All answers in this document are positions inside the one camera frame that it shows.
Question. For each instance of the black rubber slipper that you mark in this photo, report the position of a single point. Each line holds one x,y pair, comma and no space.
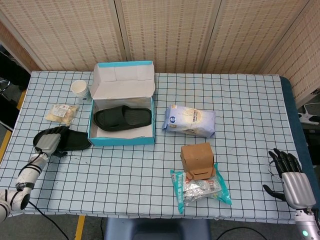
130,117
77,140

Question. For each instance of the grey blue chair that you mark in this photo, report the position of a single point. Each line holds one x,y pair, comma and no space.
155,230

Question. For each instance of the blue white tissue pack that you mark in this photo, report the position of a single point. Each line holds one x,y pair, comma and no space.
190,120

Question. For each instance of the stack of white paper cups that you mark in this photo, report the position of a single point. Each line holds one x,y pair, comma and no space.
80,88

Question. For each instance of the teal cardboard shoe box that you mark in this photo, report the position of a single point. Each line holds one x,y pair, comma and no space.
120,141

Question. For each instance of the blue checkered tablecloth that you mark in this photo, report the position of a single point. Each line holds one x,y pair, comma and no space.
125,175

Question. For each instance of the woven folding screen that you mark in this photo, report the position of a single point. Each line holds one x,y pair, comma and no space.
175,30

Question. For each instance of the black chair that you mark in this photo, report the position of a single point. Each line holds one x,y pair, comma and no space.
10,70

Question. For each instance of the dark blue table pad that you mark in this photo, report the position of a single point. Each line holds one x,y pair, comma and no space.
290,100

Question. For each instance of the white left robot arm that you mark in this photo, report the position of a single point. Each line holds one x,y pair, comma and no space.
27,172

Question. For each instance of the clear bag of pale snacks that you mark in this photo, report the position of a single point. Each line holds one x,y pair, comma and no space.
61,113

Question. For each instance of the white plastic stand base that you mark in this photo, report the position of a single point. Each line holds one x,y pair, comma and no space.
308,116

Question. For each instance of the brown cardboard takeaway box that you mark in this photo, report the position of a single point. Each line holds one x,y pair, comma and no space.
196,157

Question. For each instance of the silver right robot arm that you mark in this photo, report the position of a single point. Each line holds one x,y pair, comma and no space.
306,222

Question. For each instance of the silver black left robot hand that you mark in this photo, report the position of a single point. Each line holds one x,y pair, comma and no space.
48,143

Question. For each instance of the teal plastic snack bag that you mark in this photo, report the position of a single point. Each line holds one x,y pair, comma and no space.
200,192

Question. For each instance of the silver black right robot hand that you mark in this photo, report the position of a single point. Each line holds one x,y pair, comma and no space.
297,187

